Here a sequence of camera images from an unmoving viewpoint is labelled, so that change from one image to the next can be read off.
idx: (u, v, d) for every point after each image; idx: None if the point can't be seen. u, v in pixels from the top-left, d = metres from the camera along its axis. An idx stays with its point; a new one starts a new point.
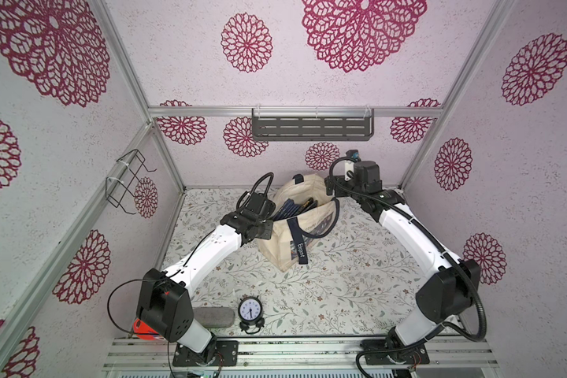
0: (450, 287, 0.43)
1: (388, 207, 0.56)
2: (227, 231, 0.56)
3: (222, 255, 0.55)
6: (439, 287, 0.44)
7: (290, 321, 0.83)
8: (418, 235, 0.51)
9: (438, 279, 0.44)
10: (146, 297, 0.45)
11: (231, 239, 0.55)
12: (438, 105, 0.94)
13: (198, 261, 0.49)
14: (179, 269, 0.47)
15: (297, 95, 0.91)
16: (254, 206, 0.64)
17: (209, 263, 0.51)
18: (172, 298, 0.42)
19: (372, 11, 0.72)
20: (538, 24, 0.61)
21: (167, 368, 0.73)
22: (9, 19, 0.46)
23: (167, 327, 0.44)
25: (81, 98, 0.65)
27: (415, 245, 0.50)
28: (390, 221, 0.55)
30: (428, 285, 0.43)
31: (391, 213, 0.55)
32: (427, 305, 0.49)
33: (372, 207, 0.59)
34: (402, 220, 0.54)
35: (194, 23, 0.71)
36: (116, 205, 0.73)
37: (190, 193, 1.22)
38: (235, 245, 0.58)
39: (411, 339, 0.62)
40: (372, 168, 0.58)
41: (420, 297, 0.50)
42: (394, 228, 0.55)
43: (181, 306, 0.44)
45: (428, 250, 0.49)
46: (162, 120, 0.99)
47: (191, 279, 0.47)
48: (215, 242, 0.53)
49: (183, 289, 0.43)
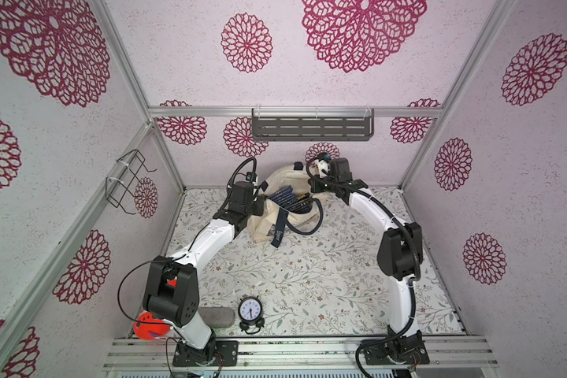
0: (394, 242, 0.55)
1: (350, 190, 0.70)
2: (221, 223, 0.61)
3: (219, 244, 0.59)
6: (388, 242, 0.56)
7: (290, 321, 0.83)
8: (374, 208, 0.64)
9: (387, 238, 0.56)
10: (153, 281, 0.47)
11: (227, 229, 0.60)
12: (438, 105, 0.94)
13: (200, 246, 0.53)
14: (186, 253, 0.50)
15: (297, 95, 0.91)
16: (237, 198, 0.68)
17: (209, 250, 0.55)
18: (183, 279, 0.45)
19: (372, 12, 0.72)
20: (538, 24, 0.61)
21: (167, 368, 0.73)
22: (9, 19, 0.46)
23: (178, 309, 0.46)
25: (81, 98, 0.65)
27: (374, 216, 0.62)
28: (356, 202, 0.69)
30: (381, 245, 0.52)
31: (357, 195, 0.68)
32: (386, 266, 0.59)
33: (342, 193, 0.72)
34: (364, 198, 0.67)
35: (194, 23, 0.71)
36: (116, 204, 0.73)
37: (190, 193, 1.22)
38: (230, 236, 0.62)
39: (399, 323, 0.65)
40: (343, 164, 0.74)
41: (380, 260, 0.61)
42: (359, 207, 0.68)
43: (190, 286, 0.47)
45: (382, 217, 0.61)
46: (162, 120, 0.99)
47: (196, 262, 0.49)
48: (213, 231, 0.58)
49: (190, 268, 0.48)
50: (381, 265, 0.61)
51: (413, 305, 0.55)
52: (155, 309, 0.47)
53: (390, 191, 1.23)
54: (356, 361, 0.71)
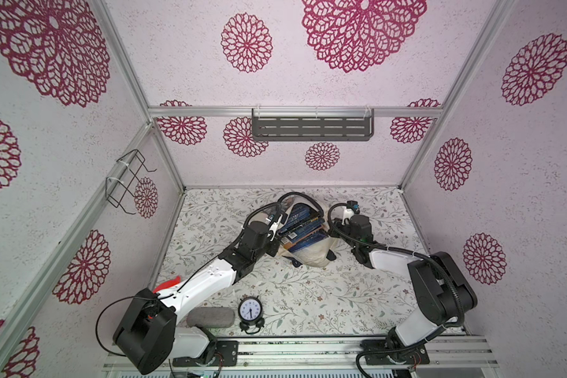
0: (425, 273, 0.49)
1: (373, 247, 0.71)
2: (224, 266, 0.57)
3: (215, 287, 0.55)
6: (418, 276, 0.49)
7: (290, 321, 0.83)
8: (394, 253, 0.62)
9: (415, 271, 0.49)
10: (134, 314, 0.44)
11: (227, 274, 0.56)
12: (438, 105, 0.94)
13: (192, 288, 0.50)
14: (173, 294, 0.47)
15: (296, 95, 0.91)
16: (249, 242, 0.64)
17: (200, 294, 0.51)
18: (158, 324, 0.42)
19: (372, 12, 0.72)
20: (538, 24, 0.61)
21: (167, 368, 0.73)
22: (9, 20, 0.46)
23: (142, 354, 0.42)
25: (81, 98, 0.65)
27: (398, 263, 0.58)
28: (378, 261, 0.66)
30: (413, 283, 0.51)
31: (376, 254, 0.66)
32: (427, 306, 0.49)
33: (363, 258, 0.71)
34: (381, 253, 0.65)
35: (194, 23, 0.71)
36: (116, 205, 0.73)
37: (190, 193, 1.22)
38: (230, 281, 0.59)
39: (410, 339, 0.62)
40: (367, 225, 0.70)
41: (419, 302, 0.51)
42: (381, 264, 0.65)
43: (164, 333, 0.42)
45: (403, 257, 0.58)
46: (162, 120, 0.99)
47: (181, 305, 0.46)
48: (212, 274, 0.54)
49: (170, 313, 0.43)
50: (421, 308, 0.51)
51: (435, 334, 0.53)
52: (124, 345, 0.44)
53: (390, 191, 1.23)
54: (356, 361, 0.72)
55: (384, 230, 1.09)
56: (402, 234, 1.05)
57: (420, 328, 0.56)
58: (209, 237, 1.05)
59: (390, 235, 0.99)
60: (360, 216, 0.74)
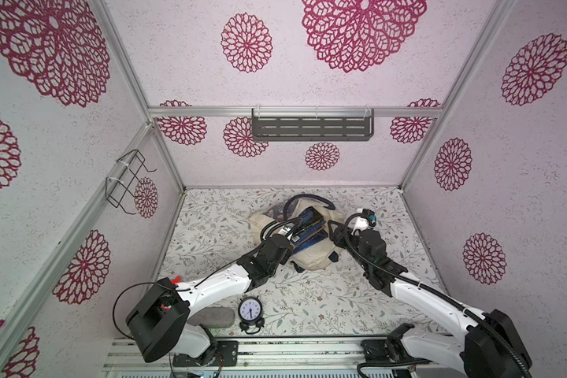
0: (492, 355, 0.40)
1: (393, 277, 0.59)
2: (241, 272, 0.58)
3: (228, 292, 0.56)
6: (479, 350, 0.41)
7: (290, 321, 0.83)
8: (437, 302, 0.50)
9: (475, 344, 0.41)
10: (149, 300, 0.45)
11: (242, 281, 0.57)
12: (438, 105, 0.94)
13: (207, 287, 0.50)
14: (190, 288, 0.48)
15: (297, 95, 0.91)
16: (266, 253, 0.64)
17: (213, 294, 0.51)
18: (172, 315, 0.42)
19: (372, 11, 0.72)
20: (538, 24, 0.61)
21: (167, 368, 0.73)
22: (9, 19, 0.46)
23: (148, 342, 0.43)
25: (81, 98, 0.65)
27: (438, 313, 0.49)
28: (402, 292, 0.56)
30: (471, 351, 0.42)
31: (400, 283, 0.57)
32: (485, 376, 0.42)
33: (379, 284, 0.61)
34: (411, 287, 0.55)
35: (193, 23, 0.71)
36: (116, 205, 0.73)
37: (190, 193, 1.22)
38: (242, 290, 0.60)
39: (416, 353, 0.61)
40: (381, 246, 0.59)
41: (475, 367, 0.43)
42: (410, 299, 0.55)
43: (175, 325, 0.43)
45: (450, 313, 0.48)
46: (162, 120, 0.99)
47: (195, 301, 0.47)
48: (228, 278, 0.55)
49: (184, 305, 0.44)
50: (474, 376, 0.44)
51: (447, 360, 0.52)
52: (133, 329, 0.45)
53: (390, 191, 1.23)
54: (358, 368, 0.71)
55: (384, 230, 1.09)
56: (402, 234, 1.05)
57: (434, 352, 0.55)
58: (209, 237, 1.05)
59: (390, 235, 0.99)
60: (372, 234, 0.62)
